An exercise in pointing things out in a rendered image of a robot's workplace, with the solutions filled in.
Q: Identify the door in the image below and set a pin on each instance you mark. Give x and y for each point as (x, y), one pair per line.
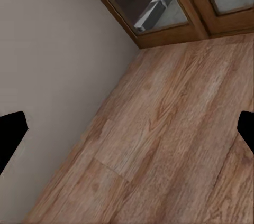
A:
(152, 23)

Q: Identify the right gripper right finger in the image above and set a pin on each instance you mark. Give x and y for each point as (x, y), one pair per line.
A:
(246, 128)

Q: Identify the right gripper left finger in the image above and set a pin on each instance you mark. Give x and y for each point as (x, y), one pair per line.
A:
(12, 129)

